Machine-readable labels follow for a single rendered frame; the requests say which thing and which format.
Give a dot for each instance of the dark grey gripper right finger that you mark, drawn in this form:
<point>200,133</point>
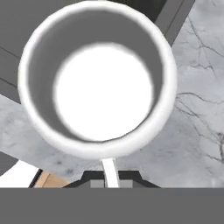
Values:
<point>129,176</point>

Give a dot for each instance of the white mug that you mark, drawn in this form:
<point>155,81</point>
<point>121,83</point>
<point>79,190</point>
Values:
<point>102,93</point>

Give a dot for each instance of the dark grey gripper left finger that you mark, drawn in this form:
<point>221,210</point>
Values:
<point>93,176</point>

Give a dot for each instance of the white panel with black edge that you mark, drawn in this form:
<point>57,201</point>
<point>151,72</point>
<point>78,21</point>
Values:
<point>16,176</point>

